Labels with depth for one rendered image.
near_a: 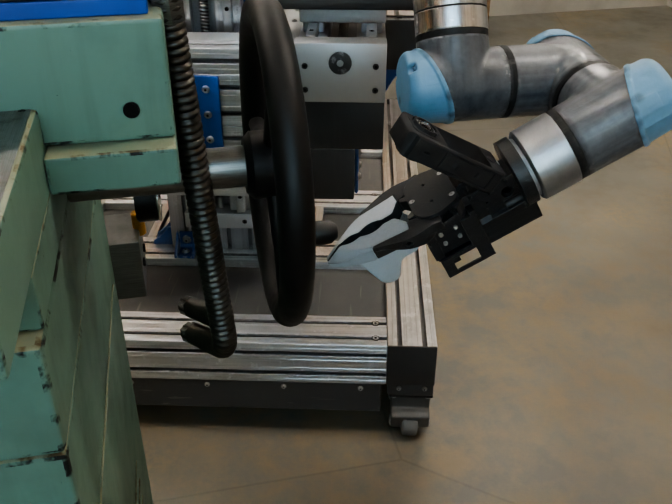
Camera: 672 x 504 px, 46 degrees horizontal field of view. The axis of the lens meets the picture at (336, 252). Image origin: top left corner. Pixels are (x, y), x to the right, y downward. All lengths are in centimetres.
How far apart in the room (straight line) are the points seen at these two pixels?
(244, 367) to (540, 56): 86
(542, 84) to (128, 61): 43
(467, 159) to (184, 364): 88
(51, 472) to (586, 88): 57
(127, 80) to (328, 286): 108
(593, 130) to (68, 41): 46
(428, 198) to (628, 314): 130
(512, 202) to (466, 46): 16
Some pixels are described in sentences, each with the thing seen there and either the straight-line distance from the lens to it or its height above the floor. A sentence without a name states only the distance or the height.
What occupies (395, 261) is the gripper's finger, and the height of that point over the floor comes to 69.
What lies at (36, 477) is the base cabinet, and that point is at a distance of 60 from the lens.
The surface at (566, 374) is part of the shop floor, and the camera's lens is 179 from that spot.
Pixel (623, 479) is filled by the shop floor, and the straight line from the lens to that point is 160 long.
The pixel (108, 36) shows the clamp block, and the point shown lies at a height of 95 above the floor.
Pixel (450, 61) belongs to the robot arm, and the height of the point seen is 86.
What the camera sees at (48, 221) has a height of 83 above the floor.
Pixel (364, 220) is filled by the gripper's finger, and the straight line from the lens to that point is 80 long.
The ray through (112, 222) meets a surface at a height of 62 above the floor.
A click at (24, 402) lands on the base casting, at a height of 76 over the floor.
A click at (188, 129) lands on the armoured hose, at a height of 86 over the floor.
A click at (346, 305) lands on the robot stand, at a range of 156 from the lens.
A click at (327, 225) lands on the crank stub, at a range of 79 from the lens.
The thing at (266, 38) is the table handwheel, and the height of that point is 94.
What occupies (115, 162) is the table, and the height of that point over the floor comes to 86.
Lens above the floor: 110
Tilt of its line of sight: 31 degrees down
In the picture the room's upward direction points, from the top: straight up
